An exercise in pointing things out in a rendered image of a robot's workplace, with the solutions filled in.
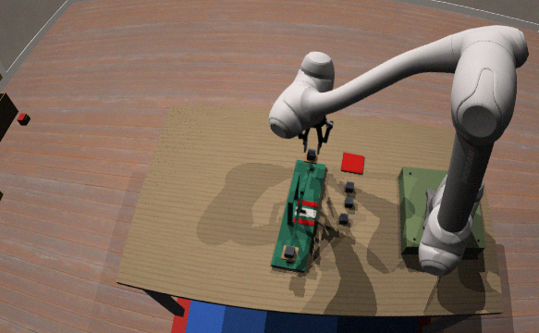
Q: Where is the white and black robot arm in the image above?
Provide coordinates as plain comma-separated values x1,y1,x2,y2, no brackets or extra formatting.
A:
268,25,529,277

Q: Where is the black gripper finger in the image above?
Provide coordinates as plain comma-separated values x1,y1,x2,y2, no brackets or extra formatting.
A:
315,121,334,154
298,129,310,153

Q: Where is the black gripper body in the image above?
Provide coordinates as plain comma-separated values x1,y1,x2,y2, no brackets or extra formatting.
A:
311,117,327,129

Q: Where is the red flat square plate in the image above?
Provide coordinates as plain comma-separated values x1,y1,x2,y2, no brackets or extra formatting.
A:
341,153,364,174

